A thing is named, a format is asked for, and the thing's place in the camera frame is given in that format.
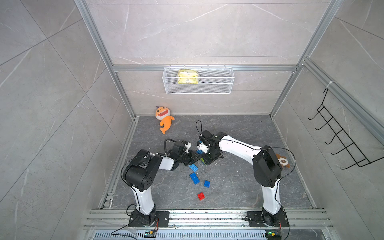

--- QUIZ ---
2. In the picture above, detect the white wire mesh basket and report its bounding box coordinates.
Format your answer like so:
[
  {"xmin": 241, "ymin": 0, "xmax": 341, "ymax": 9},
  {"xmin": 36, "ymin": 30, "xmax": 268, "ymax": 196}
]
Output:
[{"xmin": 162, "ymin": 67, "xmax": 235, "ymax": 95}]

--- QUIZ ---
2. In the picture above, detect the dark blue 2x4 lego brick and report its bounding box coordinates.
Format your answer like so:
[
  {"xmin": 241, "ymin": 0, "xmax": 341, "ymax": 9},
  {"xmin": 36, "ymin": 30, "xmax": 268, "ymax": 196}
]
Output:
[{"xmin": 190, "ymin": 173, "xmax": 200, "ymax": 185}]

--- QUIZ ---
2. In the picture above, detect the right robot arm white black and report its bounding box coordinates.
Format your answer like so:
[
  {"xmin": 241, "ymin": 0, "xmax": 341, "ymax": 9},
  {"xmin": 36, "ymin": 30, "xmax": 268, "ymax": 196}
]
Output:
[{"xmin": 197, "ymin": 130, "xmax": 289, "ymax": 227}]

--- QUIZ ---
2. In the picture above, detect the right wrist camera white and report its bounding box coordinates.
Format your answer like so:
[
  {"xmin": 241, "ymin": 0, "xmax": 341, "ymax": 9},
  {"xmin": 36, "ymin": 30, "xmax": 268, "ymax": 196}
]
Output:
[{"xmin": 197, "ymin": 141, "xmax": 209, "ymax": 154}]

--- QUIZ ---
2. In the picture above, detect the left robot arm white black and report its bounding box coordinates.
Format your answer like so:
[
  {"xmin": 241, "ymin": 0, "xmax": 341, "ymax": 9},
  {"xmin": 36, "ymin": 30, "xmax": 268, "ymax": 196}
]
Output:
[{"xmin": 121, "ymin": 139, "xmax": 201, "ymax": 227}]

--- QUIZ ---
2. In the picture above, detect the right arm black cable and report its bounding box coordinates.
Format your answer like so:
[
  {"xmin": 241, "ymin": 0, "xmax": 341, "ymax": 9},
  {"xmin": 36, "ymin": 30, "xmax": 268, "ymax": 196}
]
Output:
[{"xmin": 195, "ymin": 120, "xmax": 297, "ymax": 240}]

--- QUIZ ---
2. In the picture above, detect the red 2x2 lego brick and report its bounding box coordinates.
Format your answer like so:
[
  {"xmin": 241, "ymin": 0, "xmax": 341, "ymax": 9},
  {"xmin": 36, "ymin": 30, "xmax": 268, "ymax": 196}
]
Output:
[{"xmin": 197, "ymin": 193, "xmax": 205, "ymax": 201}]

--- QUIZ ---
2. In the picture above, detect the black wire hook rack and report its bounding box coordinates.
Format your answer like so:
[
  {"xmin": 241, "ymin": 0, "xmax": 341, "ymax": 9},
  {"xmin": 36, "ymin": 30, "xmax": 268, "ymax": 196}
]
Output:
[{"xmin": 308, "ymin": 89, "xmax": 384, "ymax": 170}]

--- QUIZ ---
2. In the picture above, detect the orange shark plush toy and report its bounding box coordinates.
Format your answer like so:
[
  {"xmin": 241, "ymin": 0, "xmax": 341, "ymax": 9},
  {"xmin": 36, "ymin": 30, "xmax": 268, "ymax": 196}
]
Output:
[{"xmin": 155, "ymin": 107, "xmax": 175, "ymax": 134}]

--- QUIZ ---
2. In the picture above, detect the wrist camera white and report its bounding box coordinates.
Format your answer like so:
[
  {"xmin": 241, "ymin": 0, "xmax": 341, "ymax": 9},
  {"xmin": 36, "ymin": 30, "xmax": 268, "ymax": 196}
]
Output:
[
  {"xmin": 197, "ymin": 141, "xmax": 209, "ymax": 154},
  {"xmin": 183, "ymin": 141, "xmax": 192, "ymax": 153}
]

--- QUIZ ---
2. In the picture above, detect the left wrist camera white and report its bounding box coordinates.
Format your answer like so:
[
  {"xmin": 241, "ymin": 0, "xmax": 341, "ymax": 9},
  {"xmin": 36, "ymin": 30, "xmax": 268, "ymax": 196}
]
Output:
[{"xmin": 183, "ymin": 141, "xmax": 192, "ymax": 153}]

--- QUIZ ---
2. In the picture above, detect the light blue 2x4 lego brick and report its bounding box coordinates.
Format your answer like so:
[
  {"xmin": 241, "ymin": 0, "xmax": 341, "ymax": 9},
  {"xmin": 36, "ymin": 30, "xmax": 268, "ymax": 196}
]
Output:
[{"xmin": 189, "ymin": 164, "xmax": 199, "ymax": 172}]

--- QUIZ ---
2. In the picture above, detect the brown white plush toy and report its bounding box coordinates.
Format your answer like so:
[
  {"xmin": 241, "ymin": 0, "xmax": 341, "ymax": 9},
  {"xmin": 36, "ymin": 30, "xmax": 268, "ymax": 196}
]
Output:
[{"xmin": 276, "ymin": 154, "xmax": 291, "ymax": 169}]

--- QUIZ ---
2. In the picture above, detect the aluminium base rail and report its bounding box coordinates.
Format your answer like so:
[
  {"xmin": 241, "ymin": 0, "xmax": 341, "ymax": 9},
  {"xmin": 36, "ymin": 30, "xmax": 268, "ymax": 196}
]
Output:
[{"xmin": 82, "ymin": 209, "xmax": 334, "ymax": 230}]

